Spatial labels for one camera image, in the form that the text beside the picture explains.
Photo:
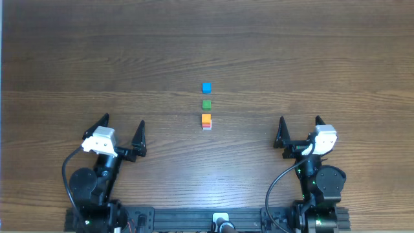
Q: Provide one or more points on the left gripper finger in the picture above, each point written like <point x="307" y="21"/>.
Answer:
<point x="100" y="122"/>
<point x="140" y="142"/>

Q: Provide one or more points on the mounting rail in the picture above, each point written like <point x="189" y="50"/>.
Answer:
<point x="187" y="220"/>

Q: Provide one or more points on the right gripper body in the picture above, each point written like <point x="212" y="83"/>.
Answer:
<point x="296" y="147"/>

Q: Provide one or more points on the green cube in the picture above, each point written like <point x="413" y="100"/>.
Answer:
<point x="206" y="105"/>

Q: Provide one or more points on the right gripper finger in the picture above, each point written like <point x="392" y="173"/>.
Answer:
<point x="282" y="136"/>
<point x="319" y="121"/>

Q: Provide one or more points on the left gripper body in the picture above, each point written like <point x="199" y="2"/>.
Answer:
<point x="126" y="154"/>

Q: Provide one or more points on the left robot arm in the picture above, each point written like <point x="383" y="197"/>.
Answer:
<point x="84" y="184"/>

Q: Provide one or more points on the orange cube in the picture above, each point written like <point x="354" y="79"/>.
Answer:
<point x="206" y="118"/>

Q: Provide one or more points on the blue cube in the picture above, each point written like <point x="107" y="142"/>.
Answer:
<point x="206" y="87"/>

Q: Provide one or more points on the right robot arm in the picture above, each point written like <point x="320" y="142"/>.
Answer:
<point x="330" y="184"/>

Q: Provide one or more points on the white cube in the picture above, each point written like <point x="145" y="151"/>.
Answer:
<point x="207" y="128"/>

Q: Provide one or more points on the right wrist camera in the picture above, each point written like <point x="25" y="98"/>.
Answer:
<point x="325" y="139"/>

